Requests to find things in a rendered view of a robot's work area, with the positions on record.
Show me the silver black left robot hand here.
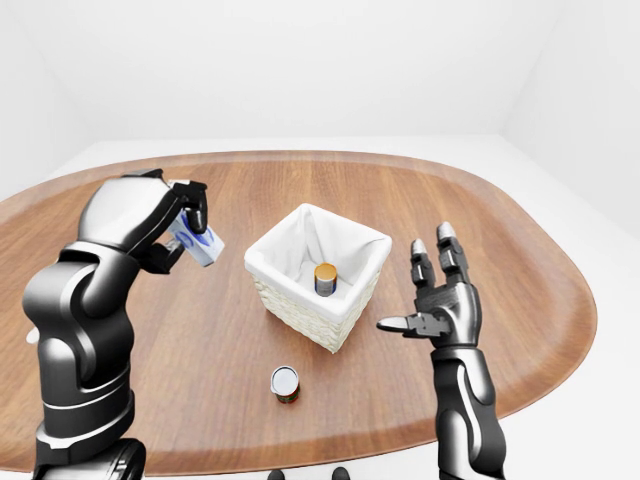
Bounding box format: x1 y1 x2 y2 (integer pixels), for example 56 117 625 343
77 168 210 275

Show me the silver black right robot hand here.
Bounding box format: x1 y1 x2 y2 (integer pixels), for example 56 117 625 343
376 221 483 352

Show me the white blue printed food box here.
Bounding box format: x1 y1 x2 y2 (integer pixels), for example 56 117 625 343
166 208 226 269

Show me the white woven lined basket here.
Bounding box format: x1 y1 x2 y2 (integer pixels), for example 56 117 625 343
243 202 393 355

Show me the orange lid blue tin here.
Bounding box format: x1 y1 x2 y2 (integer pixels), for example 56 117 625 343
313 262 338 298

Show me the silver lid red tin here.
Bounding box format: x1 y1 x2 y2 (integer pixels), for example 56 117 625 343
270 365 301 405

